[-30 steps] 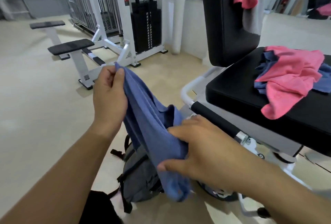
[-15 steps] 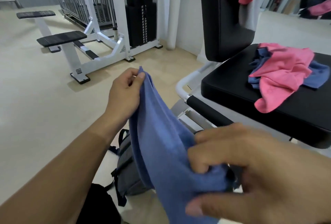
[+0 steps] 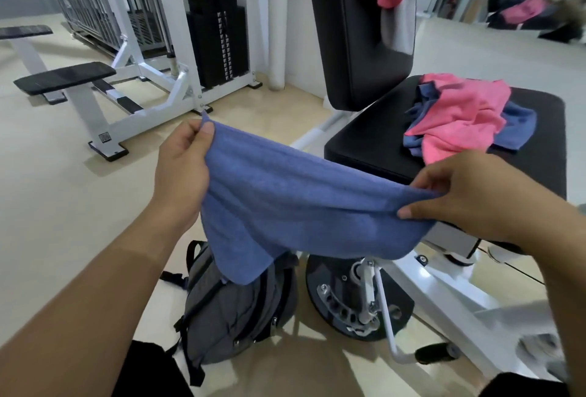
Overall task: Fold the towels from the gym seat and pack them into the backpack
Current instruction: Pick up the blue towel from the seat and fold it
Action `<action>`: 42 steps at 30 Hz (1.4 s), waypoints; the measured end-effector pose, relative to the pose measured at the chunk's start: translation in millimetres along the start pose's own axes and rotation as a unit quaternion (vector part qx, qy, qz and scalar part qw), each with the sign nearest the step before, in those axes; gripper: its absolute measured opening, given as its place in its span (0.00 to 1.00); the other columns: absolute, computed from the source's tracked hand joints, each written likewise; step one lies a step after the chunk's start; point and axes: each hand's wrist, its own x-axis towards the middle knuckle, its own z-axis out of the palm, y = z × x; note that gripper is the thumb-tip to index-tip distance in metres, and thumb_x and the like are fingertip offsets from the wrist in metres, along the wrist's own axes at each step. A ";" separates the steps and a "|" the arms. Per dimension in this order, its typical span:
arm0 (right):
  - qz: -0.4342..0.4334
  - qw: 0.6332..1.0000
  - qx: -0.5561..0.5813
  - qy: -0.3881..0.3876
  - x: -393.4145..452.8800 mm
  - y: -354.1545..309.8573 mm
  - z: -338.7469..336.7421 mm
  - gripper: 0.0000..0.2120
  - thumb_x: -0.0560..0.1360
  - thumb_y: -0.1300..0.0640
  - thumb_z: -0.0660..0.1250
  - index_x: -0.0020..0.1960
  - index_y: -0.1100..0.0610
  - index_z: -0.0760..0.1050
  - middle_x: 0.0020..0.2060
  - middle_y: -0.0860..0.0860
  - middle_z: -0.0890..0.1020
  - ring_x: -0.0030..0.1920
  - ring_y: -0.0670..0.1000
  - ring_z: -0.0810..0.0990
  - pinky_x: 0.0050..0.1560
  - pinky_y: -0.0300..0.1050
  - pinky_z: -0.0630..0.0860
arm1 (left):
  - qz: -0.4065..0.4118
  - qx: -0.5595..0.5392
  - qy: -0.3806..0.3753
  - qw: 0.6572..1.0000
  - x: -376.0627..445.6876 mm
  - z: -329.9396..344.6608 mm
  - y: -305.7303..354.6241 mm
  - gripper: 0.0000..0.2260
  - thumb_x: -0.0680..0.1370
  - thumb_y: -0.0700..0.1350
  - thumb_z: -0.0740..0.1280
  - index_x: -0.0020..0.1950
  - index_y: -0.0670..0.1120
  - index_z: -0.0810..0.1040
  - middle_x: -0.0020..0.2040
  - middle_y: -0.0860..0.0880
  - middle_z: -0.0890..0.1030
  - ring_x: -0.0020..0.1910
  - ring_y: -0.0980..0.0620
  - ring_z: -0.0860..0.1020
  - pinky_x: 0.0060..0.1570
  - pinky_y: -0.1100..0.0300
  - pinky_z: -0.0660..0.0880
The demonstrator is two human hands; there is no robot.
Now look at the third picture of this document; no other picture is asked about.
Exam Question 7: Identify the blue towel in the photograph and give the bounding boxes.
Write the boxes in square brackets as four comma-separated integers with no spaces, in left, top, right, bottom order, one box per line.
[200,113,443,287]
[403,82,537,158]

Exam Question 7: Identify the black bench pad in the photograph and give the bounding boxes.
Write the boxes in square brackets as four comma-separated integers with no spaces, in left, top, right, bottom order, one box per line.
[13,61,117,96]
[0,24,54,41]

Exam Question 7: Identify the white weight machine frame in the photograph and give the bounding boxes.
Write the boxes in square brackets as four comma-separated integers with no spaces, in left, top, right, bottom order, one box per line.
[13,0,264,163]

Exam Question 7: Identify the white lever with black grip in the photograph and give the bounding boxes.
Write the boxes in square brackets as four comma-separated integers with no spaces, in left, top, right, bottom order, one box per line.
[364,259,461,365]

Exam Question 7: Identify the person's left forearm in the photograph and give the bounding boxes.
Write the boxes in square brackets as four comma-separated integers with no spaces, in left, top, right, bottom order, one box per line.
[0,199,202,397]

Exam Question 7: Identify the person's black shorts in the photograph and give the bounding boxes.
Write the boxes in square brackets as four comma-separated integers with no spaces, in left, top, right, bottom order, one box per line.
[112,339,568,397]

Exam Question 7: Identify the grey backpack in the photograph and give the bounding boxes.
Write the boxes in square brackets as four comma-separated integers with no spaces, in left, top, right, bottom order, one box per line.
[159,240,299,387]

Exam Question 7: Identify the person's right hand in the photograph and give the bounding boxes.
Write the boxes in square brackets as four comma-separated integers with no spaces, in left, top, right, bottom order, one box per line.
[397,149,573,251]

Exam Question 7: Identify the black backrest pad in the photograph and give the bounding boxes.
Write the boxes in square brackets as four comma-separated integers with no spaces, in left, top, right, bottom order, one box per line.
[304,0,418,111]

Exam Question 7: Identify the grey towel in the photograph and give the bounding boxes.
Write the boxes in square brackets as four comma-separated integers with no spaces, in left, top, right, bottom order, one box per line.
[380,0,424,57]

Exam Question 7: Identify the person's left hand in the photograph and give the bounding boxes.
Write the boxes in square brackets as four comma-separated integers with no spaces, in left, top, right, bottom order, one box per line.
[153,118,216,228]

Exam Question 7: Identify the black weight stack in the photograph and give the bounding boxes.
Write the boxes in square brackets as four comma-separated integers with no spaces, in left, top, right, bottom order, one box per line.
[185,0,250,90]

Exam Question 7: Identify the black seat pad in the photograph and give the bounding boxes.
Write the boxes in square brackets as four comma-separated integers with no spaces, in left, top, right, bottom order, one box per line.
[324,75,568,246]

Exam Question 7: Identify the grey metal railing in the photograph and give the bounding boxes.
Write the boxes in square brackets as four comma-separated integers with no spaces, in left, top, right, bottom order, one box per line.
[36,0,165,59]

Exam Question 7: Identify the white vertical pipe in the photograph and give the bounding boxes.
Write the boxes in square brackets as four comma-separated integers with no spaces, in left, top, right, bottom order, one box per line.
[267,0,294,92]

